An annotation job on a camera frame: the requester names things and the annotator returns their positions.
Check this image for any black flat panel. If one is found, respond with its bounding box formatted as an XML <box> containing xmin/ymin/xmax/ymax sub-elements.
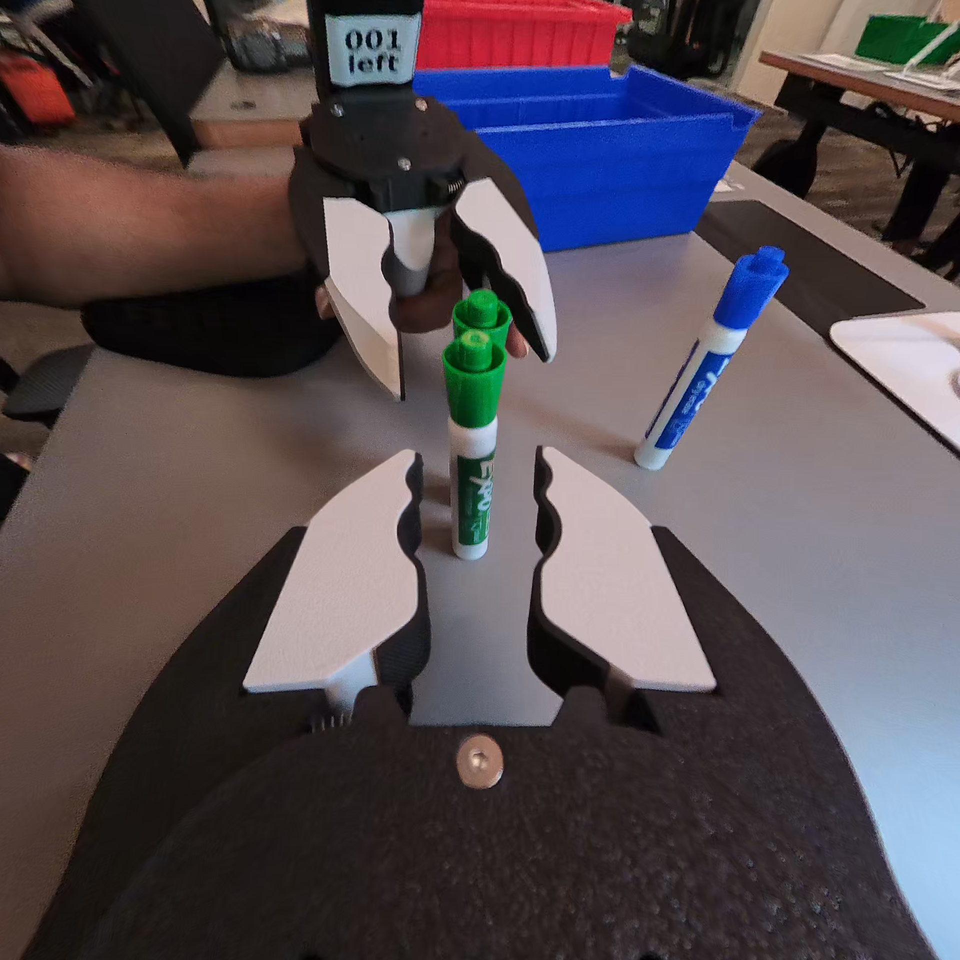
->
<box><xmin>75</xmin><ymin>0</ymin><xmax>228</xmax><ymax>168</ymax></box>

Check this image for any green plastic bin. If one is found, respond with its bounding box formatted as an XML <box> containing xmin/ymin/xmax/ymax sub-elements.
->
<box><xmin>854</xmin><ymin>13</ymin><xmax>960</xmax><ymax>66</ymax></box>

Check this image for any person's left hand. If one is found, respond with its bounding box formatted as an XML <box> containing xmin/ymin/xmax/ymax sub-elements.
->
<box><xmin>315</xmin><ymin>255</ymin><xmax>531</xmax><ymax>361</ymax></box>

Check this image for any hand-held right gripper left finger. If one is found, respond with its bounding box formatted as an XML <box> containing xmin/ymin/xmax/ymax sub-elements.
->
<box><xmin>243</xmin><ymin>448</ymin><xmax>434</xmax><ymax>696</ymax></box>

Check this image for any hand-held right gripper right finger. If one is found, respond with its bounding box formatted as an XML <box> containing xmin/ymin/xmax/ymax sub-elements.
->
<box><xmin>527</xmin><ymin>445</ymin><xmax>718</xmax><ymax>696</ymax></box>

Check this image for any green dry erase marker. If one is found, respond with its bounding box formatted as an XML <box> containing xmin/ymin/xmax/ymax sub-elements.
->
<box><xmin>451</xmin><ymin>288</ymin><xmax>514</xmax><ymax>348</ymax></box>
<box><xmin>441</xmin><ymin>328</ymin><xmax>506</xmax><ymax>562</ymax></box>

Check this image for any person's left forearm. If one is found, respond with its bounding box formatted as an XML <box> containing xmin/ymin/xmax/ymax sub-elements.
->
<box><xmin>0</xmin><ymin>144</ymin><xmax>310</xmax><ymax>306</ymax></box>

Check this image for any blue dry erase marker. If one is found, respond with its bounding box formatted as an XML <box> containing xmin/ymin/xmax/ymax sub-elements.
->
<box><xmin>633</xmin><ymin>245</ymin><xmax>791</xmax><ymax>473</ymax></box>

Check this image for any orange bag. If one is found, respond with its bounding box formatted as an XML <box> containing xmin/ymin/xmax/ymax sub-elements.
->
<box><xmin>0</xmin><ymin>51</ymin><xmax>77</xmax><ymax>145</ymax></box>

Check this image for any blue plastic bin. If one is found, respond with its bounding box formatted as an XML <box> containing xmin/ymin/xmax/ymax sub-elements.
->
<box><xmin>412</xmin><ymin>63</ymin><xmax>763</xmax><ymax>254</ymax></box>

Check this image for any white metal stand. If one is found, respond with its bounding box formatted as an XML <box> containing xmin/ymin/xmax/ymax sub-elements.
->
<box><xmin>828</xmin><ymin>310</ymin><xmax>960</xmax><ymax>453</ymax></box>

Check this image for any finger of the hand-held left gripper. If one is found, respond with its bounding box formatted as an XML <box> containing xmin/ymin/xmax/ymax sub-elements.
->
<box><xmin>448</xmin><ymin>177</ymin><xmax>558</xmax><ymax>366</ymax></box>
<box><xmin>322</xmin><ymin>195</ymin><xmax>408</xmax><ymax>402</ymax></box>

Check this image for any wooden background desk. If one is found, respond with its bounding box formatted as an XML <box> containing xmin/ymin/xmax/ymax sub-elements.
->
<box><xmin>757</xmin><ymin>48</ymin><xmax>960</xmax><ymax>265</ymax></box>

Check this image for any black desk mat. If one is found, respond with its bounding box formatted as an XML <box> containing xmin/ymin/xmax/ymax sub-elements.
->
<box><xmin>693</xmin><ymin>198</ymin><xmax>926</xmax><ymax>340</ymax></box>

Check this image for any red plastic bin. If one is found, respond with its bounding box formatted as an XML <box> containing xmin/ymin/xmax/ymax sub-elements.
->
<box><xmin>414</xmin><ymin>0</ymin><xmax>634</xmax><ymax>71</ymax></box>

